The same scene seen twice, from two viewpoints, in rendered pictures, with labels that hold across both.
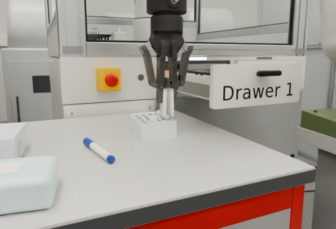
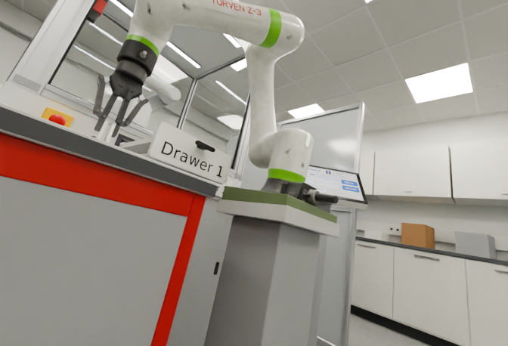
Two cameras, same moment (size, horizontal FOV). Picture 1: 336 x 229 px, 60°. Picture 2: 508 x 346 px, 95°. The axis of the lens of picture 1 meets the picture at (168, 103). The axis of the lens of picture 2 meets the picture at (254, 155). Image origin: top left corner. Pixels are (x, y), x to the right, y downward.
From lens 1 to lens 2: 0.30 m
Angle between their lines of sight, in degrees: 35
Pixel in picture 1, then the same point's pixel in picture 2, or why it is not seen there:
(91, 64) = (41, 104)
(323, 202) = (227, 270)
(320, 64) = not seen: hidden behind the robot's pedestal
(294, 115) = (225, 226)
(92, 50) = (50, 93)
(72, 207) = not seen: outside the picture
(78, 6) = (55, 54)
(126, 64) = (82, 121)
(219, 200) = (109, 157)
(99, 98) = not seen: hidden behind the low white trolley
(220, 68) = (166, 126)
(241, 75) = (183, 140)
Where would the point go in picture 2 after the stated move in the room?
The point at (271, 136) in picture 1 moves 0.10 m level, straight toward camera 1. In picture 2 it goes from (203, 239) to (200, 239)
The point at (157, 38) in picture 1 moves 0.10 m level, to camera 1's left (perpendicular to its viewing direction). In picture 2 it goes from (118, 78) to (73, 60)
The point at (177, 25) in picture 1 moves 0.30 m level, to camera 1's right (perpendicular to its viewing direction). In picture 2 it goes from (139, 74) to (240, 115)
